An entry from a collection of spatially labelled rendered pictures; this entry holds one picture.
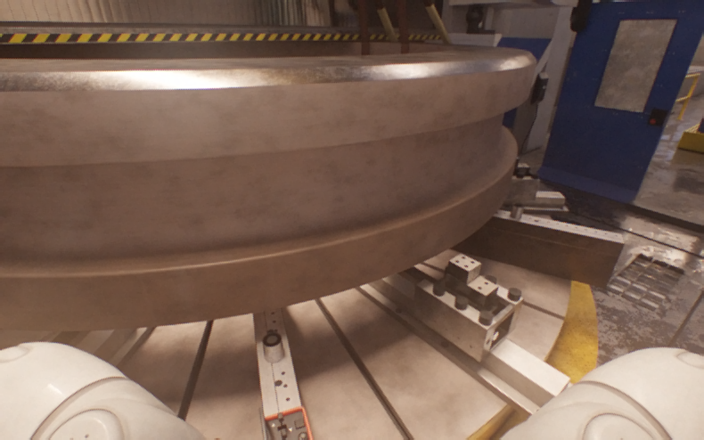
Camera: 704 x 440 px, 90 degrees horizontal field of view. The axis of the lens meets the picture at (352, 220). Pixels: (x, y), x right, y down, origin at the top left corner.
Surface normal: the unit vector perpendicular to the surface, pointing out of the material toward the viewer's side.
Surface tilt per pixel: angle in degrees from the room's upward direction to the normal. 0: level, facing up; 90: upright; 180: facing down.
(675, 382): 2
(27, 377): 2
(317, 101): 90
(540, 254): 90
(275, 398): 0
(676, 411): 22
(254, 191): 90
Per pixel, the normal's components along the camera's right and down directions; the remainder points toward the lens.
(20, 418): -0.04, -0.56
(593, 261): -0.46, 0.41
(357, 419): 0.01, -0.88
